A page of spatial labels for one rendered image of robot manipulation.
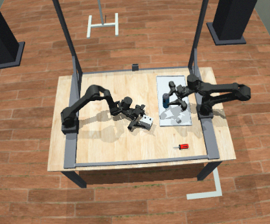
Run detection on blue electric screwdriver barrel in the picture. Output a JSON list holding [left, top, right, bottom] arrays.
[[163, 93, 170, 109]]

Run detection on red hand screwdriver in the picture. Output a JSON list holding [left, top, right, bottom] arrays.
[[178, 144, 188, 149]]

